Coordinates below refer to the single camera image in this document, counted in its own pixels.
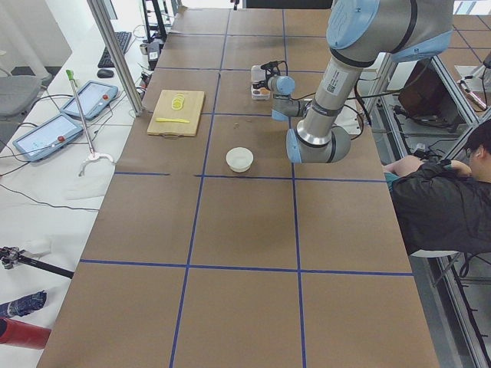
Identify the wooden cutting board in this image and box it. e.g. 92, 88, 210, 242
147, 90, 205, 136

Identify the yellow plastic knife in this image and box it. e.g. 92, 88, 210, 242
153, 117, 190, 123

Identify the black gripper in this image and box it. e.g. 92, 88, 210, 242
257, 60, 286, 88

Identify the near teach pendant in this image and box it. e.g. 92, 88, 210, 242
13, 113, 83, 162

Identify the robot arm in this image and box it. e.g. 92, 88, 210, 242
251, 1, 453, 163

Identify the folded blue umbrella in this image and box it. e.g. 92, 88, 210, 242
1, 291, 47, 318

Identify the white round bowl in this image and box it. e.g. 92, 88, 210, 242
226, 146, 254, 173

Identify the seated person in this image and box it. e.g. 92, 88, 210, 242
383, 121, 490, 255

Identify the teach pendant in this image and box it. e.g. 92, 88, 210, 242
13, 113, 83, 162
60, 80, 118, 120

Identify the black computer mouse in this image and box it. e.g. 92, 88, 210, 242
97, 68, 114, 79

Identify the clear plastic egg box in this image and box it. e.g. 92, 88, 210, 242
250, 65, 270, 100

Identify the black keyboard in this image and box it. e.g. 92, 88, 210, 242
97, 31, 133, 68

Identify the black tripod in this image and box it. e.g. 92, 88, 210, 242
1, 247, 74, 279

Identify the reacher grabber stick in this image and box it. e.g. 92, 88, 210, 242
66, 69, 116, 177

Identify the aluminium frame post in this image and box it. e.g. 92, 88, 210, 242
87, 0, 143, 117

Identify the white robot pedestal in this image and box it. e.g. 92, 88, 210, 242
334, 100, 361, 136

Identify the far teach pendant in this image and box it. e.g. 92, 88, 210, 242
60, 80, 118, 120

